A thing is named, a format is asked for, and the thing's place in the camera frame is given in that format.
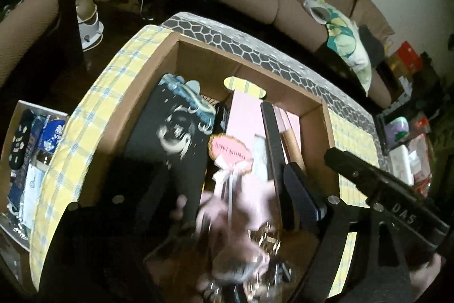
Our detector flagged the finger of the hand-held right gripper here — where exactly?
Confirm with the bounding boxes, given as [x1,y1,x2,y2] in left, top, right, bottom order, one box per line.
[324,147,382,199]

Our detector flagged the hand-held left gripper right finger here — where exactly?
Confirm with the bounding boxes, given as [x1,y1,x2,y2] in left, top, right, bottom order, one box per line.
[283,163,414,303]

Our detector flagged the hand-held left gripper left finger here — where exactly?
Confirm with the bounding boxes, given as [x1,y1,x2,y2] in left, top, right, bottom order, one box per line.
[37,164,210,303]

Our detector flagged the black nail file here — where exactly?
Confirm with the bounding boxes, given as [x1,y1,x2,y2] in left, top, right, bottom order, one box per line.
[260,101,296,233]

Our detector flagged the wooden stick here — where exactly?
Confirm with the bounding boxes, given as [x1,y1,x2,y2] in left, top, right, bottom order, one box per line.
[275,107,306,173]

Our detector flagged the pink cake topper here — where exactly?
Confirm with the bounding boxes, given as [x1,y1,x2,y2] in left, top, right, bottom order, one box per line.
[207,133,255,218]

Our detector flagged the brown cardboard box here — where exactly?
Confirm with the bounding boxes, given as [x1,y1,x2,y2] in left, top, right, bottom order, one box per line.
[76,31,340,303]

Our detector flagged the grey pebble-pattern desktop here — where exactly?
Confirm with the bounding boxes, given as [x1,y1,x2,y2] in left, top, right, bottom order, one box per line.
[159,12,388,165]

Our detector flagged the person's right hand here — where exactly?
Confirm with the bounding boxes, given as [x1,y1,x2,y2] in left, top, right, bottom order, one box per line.
[408,253,442,303]

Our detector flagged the white tissue box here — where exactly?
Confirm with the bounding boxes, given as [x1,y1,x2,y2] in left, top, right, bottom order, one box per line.
[388,145,416,185]

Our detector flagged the black remote control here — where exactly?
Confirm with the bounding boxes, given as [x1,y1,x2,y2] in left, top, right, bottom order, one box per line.
[376,114,390,157]

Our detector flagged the purple round case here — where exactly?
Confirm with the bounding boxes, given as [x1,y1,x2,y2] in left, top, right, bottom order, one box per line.
[384,116,411,148]

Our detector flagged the pink box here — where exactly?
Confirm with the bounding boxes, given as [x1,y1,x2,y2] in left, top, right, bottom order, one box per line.
[213,90,303,204]

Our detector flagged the black printed notebook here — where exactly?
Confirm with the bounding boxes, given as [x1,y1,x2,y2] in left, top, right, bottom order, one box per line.
[124,73,218,229]

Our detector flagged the floor box of socks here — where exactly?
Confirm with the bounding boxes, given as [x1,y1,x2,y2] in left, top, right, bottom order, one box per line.
[0,100,70,253]

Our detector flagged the yellow striped nail buffer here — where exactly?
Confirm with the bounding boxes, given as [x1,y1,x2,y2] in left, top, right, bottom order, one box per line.
[223,76,267,100]

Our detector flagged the yellow plaid cloth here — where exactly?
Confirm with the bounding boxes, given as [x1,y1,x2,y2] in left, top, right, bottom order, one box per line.
[29,24,381,300]

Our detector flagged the red boxes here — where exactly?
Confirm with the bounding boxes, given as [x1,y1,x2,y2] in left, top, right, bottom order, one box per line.
[389,40,425,77]

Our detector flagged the dark green cushion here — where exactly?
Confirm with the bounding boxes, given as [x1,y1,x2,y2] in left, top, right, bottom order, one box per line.
[358,25,386,68]

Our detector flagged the floral pillow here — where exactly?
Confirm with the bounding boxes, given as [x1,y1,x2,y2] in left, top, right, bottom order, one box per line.
[324,6,374,97]

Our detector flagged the white visor cap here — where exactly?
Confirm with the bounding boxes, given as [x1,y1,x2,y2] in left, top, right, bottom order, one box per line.
[303,0,333,24]

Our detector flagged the white fan base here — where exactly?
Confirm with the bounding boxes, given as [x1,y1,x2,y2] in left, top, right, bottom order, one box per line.
[72,0,106,52]

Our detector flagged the brown chair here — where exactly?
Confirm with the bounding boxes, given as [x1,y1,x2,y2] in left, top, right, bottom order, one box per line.
[0,0,60,88]

